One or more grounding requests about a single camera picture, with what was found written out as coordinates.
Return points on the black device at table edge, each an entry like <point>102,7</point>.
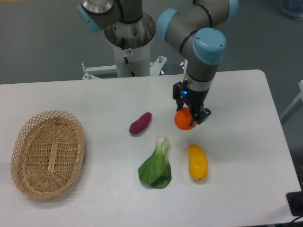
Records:
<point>295,202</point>

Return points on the white frame at right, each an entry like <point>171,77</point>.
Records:
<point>296,103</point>

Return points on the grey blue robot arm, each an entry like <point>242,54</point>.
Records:
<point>192,34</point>

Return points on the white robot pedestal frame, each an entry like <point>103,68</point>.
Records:
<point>129,63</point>

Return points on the blue object top right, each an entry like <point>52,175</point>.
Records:
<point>292,9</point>

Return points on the yellow mango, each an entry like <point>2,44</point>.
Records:
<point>197,162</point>

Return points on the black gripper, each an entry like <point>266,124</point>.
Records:
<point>193,99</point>

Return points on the purple sweet potato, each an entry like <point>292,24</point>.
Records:
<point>141,124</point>

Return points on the green bok choy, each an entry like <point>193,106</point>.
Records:
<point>156,169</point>

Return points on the woven wicker basket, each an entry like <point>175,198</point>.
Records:
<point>48,154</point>

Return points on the orange fruit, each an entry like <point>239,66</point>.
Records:
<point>183,119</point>

